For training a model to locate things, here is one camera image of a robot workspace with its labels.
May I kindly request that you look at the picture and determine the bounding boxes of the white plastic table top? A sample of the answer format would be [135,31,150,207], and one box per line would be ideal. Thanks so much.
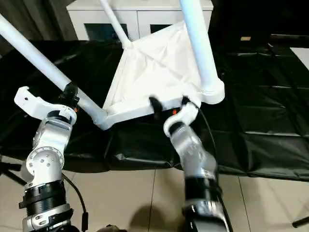
[94,20,226,131]

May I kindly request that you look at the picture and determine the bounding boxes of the white plastic table leg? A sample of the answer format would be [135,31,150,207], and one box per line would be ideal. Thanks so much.
[99,0,133,49]
[180,0,222,94]
[0,13,107,126]

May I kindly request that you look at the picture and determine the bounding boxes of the black mat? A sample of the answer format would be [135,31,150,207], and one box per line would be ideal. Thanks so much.
[0,38,309,182]

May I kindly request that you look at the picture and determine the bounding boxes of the white cabinet with glass doors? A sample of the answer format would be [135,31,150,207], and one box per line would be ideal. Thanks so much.
[66,0,213,42]

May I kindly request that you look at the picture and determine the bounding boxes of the grey curtain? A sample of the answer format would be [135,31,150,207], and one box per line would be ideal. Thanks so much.
[0,0,78,42]

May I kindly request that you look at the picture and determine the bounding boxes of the black metal bar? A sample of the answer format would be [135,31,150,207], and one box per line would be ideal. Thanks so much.
[270,34,309,46]

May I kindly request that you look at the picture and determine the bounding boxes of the white flat panel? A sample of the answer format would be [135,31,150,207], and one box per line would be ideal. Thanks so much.
[289,47,309,65]

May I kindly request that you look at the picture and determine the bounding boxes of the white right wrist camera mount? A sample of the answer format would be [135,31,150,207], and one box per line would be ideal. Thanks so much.
[163,102,199,136]

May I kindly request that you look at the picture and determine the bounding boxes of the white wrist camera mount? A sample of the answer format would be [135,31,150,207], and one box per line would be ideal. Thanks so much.
[163,102,199,136]
[14,86,78,124]

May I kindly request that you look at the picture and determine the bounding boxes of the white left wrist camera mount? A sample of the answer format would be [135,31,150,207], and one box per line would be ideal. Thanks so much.
[14,86,78,124]

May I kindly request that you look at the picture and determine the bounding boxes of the black folding table frame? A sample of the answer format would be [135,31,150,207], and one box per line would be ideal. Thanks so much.
[0,161,309,229]

